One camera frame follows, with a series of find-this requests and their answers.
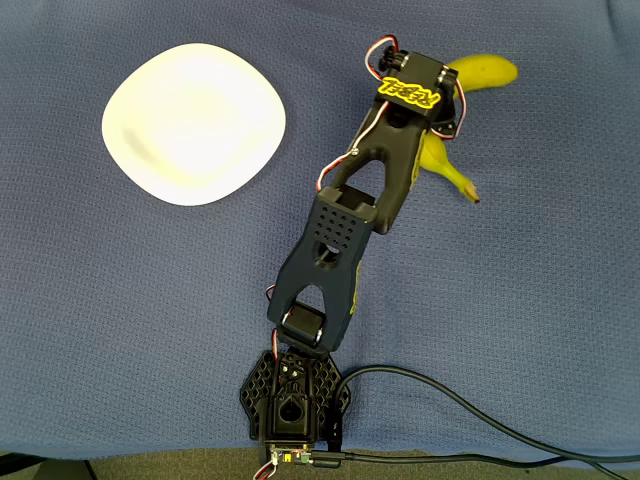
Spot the yellow banana with sticker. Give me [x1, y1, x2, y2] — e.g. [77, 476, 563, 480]
[417, 53, 520, 205]

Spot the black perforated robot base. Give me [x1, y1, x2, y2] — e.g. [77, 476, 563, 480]
[239, 349, 352, 446]

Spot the white rounded plate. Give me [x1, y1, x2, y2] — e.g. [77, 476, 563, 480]
[101, 42, 288, 207]

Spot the blue textured cloth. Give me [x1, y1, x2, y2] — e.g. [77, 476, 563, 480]
[0, 0, 640, 462]

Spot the green controller circuit board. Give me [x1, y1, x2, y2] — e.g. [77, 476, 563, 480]
[268, 447, 314, 468]

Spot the thick black USB cable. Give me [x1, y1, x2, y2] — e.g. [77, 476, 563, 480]
[325, 364, 640, 464]

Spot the thin black power cable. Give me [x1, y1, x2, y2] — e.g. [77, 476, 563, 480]
[312, 449, 624, 480]

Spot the dark metal frame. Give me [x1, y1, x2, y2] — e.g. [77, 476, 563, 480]
[0, 451, 99, 480]

